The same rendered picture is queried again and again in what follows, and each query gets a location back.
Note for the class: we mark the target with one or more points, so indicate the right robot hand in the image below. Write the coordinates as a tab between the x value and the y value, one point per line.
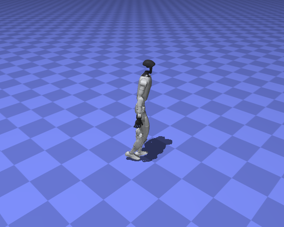
138	122

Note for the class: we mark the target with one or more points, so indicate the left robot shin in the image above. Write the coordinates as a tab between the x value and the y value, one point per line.
139	150

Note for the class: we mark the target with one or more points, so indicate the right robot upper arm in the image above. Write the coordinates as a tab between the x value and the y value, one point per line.
143	85

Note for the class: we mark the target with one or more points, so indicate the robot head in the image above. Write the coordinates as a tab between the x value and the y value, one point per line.
148	64

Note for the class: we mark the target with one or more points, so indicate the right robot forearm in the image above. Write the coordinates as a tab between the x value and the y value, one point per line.
139	107

